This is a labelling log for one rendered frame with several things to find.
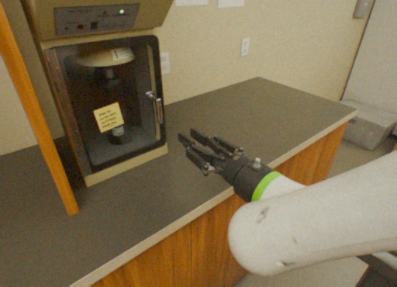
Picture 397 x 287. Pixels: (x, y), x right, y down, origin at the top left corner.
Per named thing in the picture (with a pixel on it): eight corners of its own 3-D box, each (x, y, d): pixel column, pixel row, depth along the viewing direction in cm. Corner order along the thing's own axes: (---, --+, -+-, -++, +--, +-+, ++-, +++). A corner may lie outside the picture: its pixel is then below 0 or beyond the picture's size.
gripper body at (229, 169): (260, 156, 57) (231, 139, 63) (233, 170, 52) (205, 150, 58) (255, 180, 60) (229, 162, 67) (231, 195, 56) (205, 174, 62)
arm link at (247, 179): (248, 218, 53) (274, 198, 58) (255, 176, 47) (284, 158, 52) (229, 201, 57) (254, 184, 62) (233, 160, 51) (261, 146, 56)
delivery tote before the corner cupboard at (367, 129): (319, 131, 297) (327, 106, 280) (337, 121, 319) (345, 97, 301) (373, 154, 256) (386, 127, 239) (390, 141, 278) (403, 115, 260)
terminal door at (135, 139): (86, 175, 80) (45, 47, 58) (166, 143, 96) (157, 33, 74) (87, 177, 79) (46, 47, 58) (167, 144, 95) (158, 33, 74)
